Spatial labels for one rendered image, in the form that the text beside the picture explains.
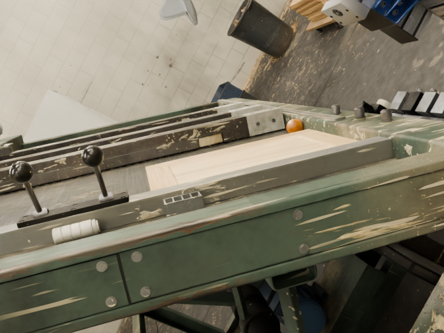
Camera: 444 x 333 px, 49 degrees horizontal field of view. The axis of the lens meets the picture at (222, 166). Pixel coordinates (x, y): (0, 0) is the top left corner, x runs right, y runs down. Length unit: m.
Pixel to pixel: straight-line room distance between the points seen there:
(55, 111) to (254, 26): 2.33
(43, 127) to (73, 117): 0.30
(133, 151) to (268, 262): 0.94
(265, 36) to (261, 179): 4.79
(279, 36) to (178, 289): 5.14
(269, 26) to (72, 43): 2.50
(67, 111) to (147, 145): 3.57
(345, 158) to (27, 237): 0.62
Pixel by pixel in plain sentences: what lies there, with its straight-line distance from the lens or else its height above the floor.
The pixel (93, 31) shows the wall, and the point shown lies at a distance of 6.55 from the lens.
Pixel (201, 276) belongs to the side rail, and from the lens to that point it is 0.70.
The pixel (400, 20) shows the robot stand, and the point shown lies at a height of 0.82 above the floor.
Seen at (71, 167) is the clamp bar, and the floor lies 1.44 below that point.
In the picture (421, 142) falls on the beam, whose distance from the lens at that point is 0.94.
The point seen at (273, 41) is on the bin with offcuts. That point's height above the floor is 0.17.
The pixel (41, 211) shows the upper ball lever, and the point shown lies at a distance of 0.94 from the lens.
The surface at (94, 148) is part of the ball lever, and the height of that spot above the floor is 1.41.
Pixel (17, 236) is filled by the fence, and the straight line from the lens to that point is 0.94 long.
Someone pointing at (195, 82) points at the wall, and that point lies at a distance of 6.57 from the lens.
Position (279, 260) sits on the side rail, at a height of 1.11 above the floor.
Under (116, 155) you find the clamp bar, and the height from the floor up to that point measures 1.34.
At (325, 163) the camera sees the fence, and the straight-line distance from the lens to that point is 0.97.
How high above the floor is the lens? 1.41
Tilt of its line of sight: 14 degrees down
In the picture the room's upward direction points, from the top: 63 degrees counter-clockwise
